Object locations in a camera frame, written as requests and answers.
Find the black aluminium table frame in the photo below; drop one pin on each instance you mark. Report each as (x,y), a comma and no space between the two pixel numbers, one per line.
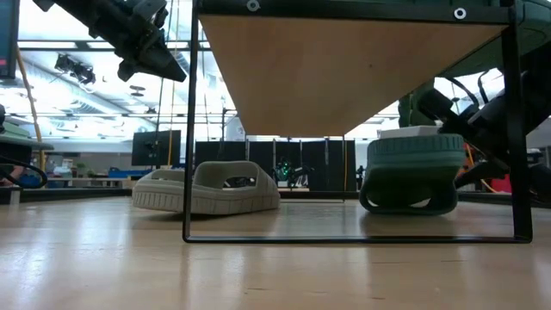
(77,194)

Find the white plant pot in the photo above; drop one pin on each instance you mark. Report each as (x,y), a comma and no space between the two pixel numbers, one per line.
(409,132)

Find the grey desk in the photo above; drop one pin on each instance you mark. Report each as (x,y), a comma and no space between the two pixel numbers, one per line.
(26,144)

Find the green cactus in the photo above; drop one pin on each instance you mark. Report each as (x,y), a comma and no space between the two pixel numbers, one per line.
(406,112)

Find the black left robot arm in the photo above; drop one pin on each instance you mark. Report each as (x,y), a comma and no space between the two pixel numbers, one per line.
(64,6)

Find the black flat screen monitor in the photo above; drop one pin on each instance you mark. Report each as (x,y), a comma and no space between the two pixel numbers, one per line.
(148,148)

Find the black tripod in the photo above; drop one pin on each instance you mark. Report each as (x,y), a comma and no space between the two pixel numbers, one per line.
(360,176)

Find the black ceiling-hung device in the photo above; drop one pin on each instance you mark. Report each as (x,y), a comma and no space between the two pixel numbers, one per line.
(75,69)

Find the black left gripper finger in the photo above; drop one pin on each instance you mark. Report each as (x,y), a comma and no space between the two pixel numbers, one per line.
(127,71)
(161,62)

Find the mint green stapler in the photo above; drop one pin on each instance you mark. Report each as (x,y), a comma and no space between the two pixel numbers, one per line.
(13,130)

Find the robot with green light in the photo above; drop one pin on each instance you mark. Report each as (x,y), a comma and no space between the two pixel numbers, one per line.
(284,170)

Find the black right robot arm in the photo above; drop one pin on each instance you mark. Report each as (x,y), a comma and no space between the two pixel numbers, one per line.
(542,107)

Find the black room divider panels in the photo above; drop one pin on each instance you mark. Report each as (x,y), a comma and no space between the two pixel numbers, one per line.
(318,163)

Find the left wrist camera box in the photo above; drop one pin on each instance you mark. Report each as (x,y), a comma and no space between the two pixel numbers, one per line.
(150,10)

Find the desk computer monitor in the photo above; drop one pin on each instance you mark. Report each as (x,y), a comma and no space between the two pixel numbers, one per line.
(8,34)

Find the round ceiling fixture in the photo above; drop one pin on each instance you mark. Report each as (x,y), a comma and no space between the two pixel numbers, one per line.
(138,88)

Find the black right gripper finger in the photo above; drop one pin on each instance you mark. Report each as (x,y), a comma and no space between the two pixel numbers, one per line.
(443,107)
(484,172)

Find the black frame wooden top shelf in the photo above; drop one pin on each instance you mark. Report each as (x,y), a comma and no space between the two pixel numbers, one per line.
(344,77)

